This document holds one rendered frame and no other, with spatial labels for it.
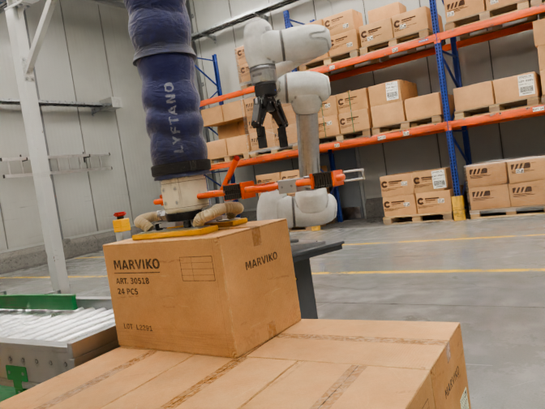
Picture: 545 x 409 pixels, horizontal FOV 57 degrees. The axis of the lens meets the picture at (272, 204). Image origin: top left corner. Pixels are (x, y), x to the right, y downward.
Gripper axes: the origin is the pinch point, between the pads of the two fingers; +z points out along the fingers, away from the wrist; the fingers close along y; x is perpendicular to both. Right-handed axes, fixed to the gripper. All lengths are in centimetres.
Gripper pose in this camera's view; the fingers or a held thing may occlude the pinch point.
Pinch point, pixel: (273, 144)
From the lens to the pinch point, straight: 173.6
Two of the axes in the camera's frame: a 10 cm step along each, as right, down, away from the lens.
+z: 1.5, 9.9, 0.5
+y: -5.2, 1.2, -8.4
